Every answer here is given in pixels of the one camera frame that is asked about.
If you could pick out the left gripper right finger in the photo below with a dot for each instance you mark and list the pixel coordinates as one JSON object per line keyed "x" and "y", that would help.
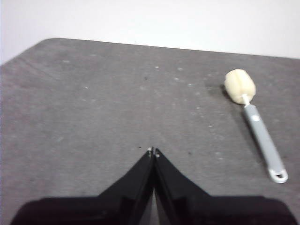
{"x": 199, "y": 208}

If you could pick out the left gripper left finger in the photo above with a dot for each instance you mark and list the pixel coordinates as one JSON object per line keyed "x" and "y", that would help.
{"x": 112, "y": 206}

